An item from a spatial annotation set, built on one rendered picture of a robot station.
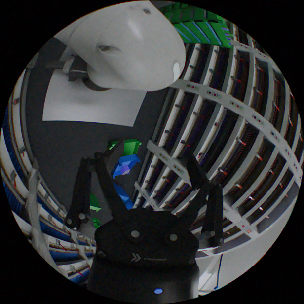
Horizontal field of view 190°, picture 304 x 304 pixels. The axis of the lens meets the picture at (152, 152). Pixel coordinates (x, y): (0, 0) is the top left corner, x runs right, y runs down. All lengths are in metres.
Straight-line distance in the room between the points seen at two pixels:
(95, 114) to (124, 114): 0.12
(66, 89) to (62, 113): 0.07
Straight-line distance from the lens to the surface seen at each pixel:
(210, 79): 0.94
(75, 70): 0.28
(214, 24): 0.69
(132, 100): 0.40
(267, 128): 0.81
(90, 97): 0.34
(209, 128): 0.76
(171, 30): 0.15
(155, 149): 1.02
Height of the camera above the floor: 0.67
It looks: 32 degrees down
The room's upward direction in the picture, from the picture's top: 131 degrees clockwise
